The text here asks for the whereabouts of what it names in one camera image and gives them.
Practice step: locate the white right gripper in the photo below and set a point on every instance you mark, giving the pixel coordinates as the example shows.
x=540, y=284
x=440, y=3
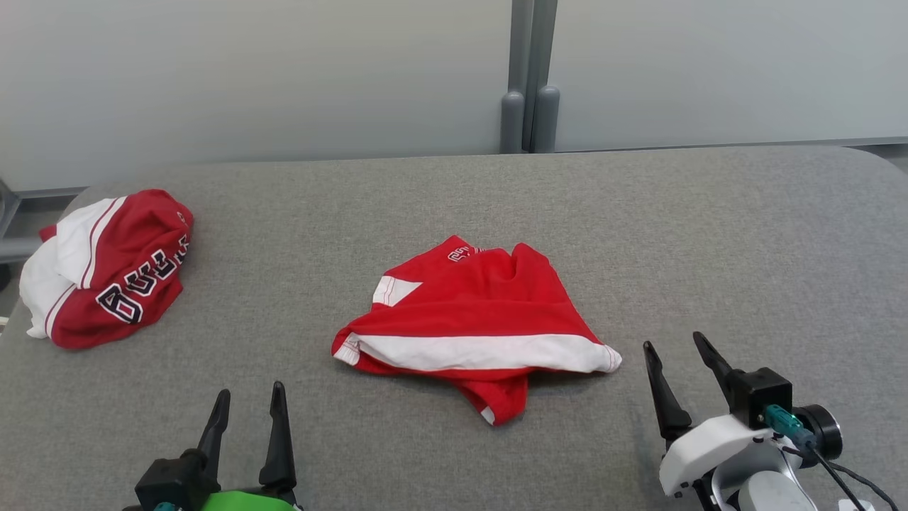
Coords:
x=709, y=447

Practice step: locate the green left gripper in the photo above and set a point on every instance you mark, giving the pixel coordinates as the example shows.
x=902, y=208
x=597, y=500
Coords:
x=248, y=502

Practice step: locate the red basketball jersey white sleeves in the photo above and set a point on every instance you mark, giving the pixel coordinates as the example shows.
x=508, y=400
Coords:
x=120, y=255

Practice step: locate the red shorts with white stripe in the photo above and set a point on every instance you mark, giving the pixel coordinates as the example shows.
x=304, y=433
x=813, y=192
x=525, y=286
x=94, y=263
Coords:
x=482, y=312

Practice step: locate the grey fabric sofa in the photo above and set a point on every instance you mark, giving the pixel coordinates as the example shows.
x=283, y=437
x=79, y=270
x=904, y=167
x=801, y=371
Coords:
x=454, y=213

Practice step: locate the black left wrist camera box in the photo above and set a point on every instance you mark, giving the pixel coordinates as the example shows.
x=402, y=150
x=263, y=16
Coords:
x=174, y=482

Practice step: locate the teal right camera connector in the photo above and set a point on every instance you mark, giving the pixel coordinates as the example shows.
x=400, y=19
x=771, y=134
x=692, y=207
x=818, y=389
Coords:
x=784, y=422

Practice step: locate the grey metal floor frame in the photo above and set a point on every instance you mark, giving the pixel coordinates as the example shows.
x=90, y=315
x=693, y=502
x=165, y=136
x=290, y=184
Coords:
x=14, y=250

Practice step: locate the grey partition post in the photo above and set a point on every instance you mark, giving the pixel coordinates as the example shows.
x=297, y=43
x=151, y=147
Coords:
x=528, y=106

